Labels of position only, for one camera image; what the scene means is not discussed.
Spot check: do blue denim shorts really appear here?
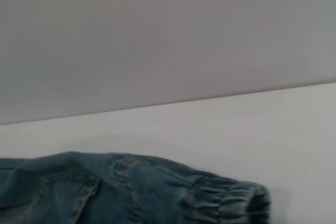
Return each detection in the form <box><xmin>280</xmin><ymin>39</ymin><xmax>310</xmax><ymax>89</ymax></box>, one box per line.
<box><xmin>0</xmin><ymin>151</ymin><xmax>271</xmax><ymax>224</ymax></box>

